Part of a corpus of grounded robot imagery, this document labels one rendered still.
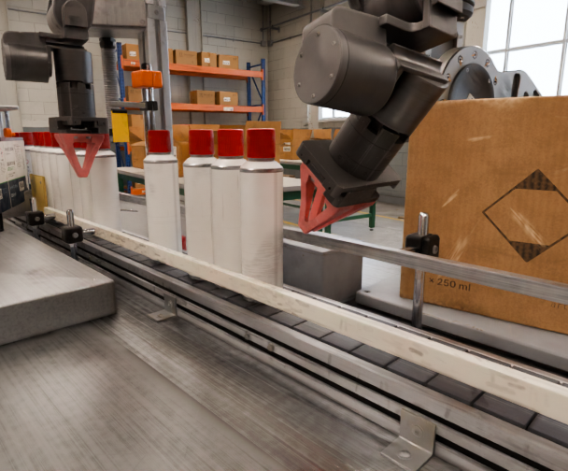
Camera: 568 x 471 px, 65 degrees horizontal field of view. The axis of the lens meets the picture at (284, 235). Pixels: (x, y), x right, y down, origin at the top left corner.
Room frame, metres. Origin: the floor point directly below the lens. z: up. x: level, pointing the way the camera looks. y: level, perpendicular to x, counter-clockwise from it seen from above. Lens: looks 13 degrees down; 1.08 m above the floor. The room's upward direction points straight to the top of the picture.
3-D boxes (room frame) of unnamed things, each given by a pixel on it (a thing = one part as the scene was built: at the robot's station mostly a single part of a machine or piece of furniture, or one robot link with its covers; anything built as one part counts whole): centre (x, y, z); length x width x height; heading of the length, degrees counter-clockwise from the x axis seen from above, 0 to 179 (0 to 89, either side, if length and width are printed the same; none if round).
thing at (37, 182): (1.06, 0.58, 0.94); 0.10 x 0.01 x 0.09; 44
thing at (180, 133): (3.43, 0.75, 0.97); 0.45 x 0.38 x 0.37; 128
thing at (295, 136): (5.66, -0.09, 0.97); 0.42 x 0.39 x 0.37; 123
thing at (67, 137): (0.78, 0.36, 1.05); 0.07 x 0.07 x 0.09; 43
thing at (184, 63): (8.54, 1.66, 1.26); 2.78 x 0.61 x 2.51; 125
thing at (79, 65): (0.77, 0.35, 1.19); 0.07 x 0.06 x 0.07; 125
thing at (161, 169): (0.70, 0.19, 0.98); 0.05 x 0.05 x 0.20
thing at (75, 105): (0.77, 0.35, 1.12); 0.10 x 0.07 x 0.07; 43
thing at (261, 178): (0.53, 0.03, 0.98); 0.05 x 0.05 x 0.20
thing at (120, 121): (0.84, 0.30, 1.09); 0.03 x 0.01 x 0.06; 134
